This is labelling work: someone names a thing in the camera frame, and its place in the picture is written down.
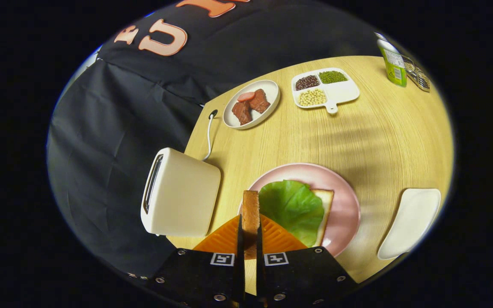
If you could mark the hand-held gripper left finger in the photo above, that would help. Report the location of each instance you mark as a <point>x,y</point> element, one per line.
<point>199,273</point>

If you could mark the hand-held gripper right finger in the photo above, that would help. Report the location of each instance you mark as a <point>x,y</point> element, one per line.
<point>306,273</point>

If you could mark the green lettuce leaf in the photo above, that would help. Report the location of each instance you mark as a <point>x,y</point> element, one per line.
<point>291,209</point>

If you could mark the toasted bread slice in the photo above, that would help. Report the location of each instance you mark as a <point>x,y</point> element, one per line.
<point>250,209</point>

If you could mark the white bread slice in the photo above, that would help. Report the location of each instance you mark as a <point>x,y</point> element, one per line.
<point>327,205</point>

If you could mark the pink round plate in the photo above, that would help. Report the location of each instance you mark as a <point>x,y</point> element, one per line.
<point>345,209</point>

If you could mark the white toaster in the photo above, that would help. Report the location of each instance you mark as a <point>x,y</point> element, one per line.
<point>186,192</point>

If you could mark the white square plate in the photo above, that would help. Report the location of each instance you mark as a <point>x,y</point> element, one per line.
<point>411,222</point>

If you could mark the black backdrop cloth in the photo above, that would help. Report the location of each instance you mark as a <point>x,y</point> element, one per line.
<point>122,128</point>

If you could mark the brown meat piece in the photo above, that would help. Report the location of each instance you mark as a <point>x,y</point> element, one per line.
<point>242,113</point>
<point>260,102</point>

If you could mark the yellow soybeans pile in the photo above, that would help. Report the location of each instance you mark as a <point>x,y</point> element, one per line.
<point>313,97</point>

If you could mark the pink sausage slice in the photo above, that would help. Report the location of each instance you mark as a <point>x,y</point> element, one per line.
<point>245,96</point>

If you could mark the round beige plate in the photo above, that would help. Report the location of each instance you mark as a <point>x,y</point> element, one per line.
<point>272,92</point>

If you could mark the white divided dish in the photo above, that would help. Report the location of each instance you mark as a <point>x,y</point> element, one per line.
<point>340,92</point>

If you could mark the black beans pile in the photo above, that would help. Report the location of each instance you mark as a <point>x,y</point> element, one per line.
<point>307,82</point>

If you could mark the green beans pile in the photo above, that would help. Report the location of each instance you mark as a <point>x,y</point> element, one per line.
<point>333,77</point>

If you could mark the green label metal bottle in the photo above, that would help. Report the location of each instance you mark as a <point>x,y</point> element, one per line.
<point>395,64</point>

